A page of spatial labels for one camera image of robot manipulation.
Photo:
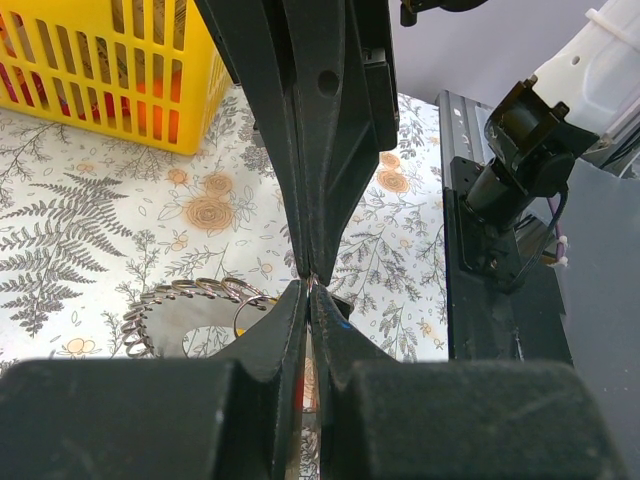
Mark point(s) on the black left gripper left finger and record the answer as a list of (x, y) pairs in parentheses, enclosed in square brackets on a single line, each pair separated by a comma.
[(196, 402)]

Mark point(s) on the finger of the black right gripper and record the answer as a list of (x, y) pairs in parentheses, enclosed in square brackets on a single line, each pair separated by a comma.
[(254, 40), (332, 180)]

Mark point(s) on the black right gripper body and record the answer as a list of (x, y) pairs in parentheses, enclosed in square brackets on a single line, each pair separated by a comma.
[(371, 112)]

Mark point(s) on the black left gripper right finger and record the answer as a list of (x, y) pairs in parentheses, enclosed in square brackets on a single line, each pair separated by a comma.
[(384, 419)]

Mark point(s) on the red key tag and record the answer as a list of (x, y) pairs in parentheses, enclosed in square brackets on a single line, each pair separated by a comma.
[(299, 394)]

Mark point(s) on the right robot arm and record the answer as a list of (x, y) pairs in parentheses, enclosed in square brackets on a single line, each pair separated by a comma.
[(571, 100)]

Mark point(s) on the yellow plastic basket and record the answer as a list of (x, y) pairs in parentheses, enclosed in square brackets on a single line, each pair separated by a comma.
[(143, 71)]

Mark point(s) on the floral tablecloth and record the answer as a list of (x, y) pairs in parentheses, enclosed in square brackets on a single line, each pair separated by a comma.
[(89, 224)]

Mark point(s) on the aluminium rail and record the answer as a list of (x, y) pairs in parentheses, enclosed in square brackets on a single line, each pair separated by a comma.
[(462, 122)]

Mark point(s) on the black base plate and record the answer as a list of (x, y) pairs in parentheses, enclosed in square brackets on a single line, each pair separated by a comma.
[(488, 319)]

